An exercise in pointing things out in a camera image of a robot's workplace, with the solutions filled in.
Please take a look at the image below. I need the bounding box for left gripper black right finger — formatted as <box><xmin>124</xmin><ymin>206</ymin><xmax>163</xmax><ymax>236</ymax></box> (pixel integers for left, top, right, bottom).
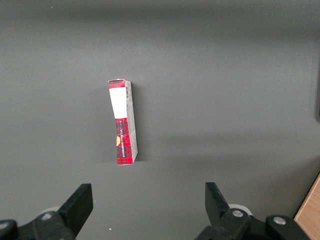
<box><xmin>197</xmin><ymin>182</ymin><xmax>252</xmax><ymax>240</ymax></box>

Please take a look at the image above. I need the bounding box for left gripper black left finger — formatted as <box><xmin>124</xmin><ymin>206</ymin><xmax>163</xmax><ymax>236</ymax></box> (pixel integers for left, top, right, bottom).
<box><xmin>34</xmin><ymin>183</ymin><xmax>94</xmax><ymax>240</ymax></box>

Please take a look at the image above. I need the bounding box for wooden two-drawer cabinet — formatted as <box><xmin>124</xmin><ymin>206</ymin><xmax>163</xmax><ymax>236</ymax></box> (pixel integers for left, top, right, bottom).
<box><xmin>293</xmin><ymin>172</ymin><xmax>320</xmax><ymax>240</ymax></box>

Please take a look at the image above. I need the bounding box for red plaid cardboard box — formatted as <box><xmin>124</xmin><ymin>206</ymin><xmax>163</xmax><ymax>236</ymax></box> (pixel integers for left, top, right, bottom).
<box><xmin>107</xmin><ymin>78</ymin><xmax>138</xmax><ymax>166</ymax></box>

